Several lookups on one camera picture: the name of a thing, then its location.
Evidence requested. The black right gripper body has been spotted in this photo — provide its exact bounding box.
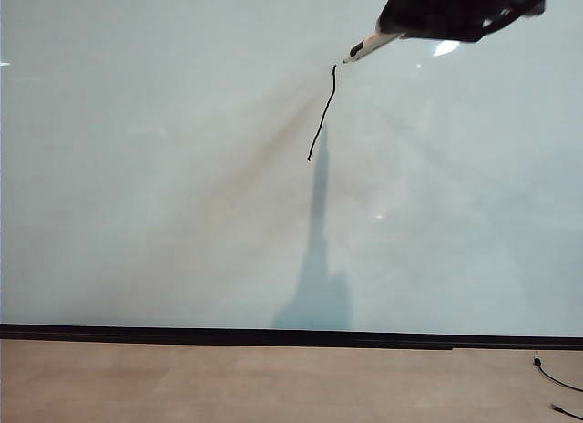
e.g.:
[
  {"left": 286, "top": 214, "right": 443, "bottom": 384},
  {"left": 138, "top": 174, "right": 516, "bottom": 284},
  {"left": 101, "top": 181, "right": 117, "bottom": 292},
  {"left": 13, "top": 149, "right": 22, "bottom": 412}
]
[{"left": 423, "top": 0, "right": 525, "bottom": 44}]

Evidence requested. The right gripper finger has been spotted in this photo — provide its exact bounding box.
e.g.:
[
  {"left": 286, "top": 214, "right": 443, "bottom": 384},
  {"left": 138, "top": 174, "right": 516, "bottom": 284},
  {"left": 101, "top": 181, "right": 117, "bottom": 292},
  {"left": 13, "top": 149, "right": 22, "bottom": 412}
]
[
  {"left": 382, "top": 0, "right": 427, "bottom": 16},
  {"left": 377, "top": 12, "right": 438, "bottom": 39}
]

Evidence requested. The white whiteboard marker pen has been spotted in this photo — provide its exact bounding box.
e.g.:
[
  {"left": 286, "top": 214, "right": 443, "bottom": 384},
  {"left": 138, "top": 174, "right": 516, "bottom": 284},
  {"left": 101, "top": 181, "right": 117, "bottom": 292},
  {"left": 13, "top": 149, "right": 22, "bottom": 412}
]
[{"left": 342, "top": 29, "right": 407, "bottom": 64}]

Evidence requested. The white glass whiteboard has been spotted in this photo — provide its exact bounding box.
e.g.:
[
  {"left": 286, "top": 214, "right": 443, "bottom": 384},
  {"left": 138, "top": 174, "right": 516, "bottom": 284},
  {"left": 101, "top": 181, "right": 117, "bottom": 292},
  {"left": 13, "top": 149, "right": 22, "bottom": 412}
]
[{"left": 0, "top": 0, "right": 583, "bottom": 338}]

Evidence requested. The black cable with plug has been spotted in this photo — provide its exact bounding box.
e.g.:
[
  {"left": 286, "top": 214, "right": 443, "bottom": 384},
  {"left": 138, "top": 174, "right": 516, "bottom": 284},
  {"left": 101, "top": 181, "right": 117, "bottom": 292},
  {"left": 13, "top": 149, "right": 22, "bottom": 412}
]
[{"left": 532, "top": 355, "right": 583, "bottom": 394}]

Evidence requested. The black cable with grey connector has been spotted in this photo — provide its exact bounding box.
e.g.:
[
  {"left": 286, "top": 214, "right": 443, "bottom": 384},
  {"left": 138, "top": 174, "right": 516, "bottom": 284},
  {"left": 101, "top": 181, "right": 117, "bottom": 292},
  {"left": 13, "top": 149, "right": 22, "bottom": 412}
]
[{"left": 550, "top": 402, "right": 583, "bottom": 421}]

